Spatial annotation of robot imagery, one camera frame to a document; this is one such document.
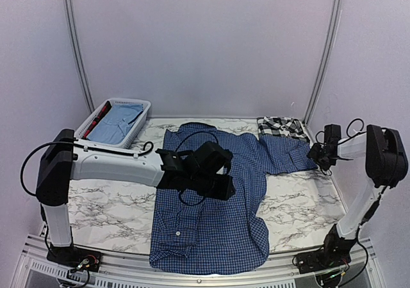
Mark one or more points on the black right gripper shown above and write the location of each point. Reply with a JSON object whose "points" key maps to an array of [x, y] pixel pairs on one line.
{"points": [[312, 154]]}

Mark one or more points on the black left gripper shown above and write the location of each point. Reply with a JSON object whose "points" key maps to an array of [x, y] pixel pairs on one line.
{"points": [[223, 193]]}

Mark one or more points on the blue checked shirt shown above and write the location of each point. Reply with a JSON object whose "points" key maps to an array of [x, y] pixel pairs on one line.
{"points": [[196, 236]]}

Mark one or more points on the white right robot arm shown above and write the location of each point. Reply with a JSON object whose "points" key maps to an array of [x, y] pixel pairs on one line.
{"points": [[386, 165]]}

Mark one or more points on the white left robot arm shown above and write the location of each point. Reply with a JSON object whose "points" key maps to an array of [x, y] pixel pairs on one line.
{"points": [[68, 158]]}

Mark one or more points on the black white plaid shirt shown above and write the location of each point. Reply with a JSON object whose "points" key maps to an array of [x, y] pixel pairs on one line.
{"points": [[286, 127]]}

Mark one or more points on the light blue folded shirt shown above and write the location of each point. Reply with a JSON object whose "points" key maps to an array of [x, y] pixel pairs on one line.
{"points": [[114, 127]]}

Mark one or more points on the red black folded garment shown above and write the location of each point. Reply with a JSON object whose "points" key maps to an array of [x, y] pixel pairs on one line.
{"points": [[101, 114]]}

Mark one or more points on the white plastic basket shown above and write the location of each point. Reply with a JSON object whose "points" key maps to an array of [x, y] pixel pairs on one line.
{"points": [[126, 142]]}

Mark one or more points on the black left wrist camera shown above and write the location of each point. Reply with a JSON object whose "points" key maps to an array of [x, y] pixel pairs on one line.
{"points": [[208, 159]]}

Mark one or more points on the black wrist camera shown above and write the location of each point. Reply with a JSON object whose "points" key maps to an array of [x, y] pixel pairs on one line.
{"points": [[332, 135], [208, 159]]}

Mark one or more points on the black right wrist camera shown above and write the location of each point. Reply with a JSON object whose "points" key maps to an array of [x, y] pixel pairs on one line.
{"points": [[332, 135]]}

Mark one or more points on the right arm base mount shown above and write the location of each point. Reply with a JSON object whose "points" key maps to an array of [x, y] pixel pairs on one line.
{"points": [[314, 261]]}

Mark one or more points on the aluminium front rail frame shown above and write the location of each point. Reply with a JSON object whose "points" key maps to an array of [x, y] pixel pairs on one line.
{"points": [[133, 270]]}

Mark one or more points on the right aluminium wall post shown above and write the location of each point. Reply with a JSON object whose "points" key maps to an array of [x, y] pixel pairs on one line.
{"points": [[330, 39]]}

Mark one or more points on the aluminium wall post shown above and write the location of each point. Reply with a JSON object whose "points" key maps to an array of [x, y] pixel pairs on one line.
{"points": [[330, 39], [77, 54]]}

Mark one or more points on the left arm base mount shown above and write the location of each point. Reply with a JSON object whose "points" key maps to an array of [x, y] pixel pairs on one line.
{"points": [[73, 256]]}

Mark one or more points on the left aluminium wall post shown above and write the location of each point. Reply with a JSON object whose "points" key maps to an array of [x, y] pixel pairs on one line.
{"points": [[77, 54]]}

